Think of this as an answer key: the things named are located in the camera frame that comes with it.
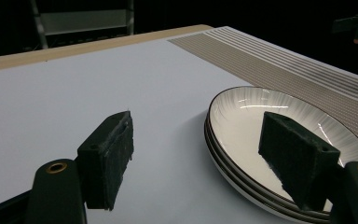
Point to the white plate with dark rim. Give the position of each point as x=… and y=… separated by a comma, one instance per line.
x=239, y=124
x=230, y=171
x=230, y=176

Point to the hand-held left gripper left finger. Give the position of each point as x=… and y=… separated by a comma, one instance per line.
x=107, y=155

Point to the white metal frame table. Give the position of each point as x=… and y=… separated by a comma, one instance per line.
x=84, y=21

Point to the white striped table mat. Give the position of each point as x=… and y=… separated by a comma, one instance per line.
x=74, y=93

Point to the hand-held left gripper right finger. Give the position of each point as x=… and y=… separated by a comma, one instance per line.
x=295, y=155

